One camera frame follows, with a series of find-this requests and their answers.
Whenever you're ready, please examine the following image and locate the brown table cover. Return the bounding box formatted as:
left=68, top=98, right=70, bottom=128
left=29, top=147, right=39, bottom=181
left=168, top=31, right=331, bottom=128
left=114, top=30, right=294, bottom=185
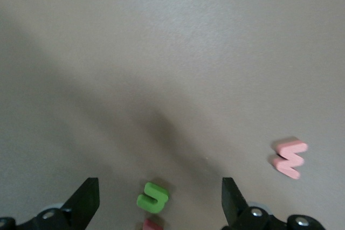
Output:
left=0, top=0, right=345, bottom=230

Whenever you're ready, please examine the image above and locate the red-orange foam letter c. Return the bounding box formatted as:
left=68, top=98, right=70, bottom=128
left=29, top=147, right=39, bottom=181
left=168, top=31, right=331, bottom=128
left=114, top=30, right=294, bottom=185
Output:
left=142, top=218, right=165, bottom=230

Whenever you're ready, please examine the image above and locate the pink foam letter w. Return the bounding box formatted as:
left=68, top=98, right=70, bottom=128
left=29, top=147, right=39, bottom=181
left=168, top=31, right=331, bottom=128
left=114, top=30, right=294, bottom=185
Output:
left=272, top=136, right=309, bottom=180

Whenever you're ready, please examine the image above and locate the green foam letter n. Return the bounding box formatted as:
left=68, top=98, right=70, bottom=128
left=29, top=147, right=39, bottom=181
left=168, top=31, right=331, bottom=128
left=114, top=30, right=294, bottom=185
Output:
left=136, top=182, right=170, bottom=214

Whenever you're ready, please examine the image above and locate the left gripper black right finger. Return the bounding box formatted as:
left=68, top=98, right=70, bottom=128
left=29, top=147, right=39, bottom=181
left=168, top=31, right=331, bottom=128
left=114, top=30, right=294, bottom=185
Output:
left=221, top=177, right=287, bottom=230

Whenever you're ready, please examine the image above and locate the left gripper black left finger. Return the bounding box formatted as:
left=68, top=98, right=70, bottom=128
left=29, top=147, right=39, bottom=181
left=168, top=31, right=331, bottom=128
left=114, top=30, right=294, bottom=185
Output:
left=16, top=178, right=100, bottom=230

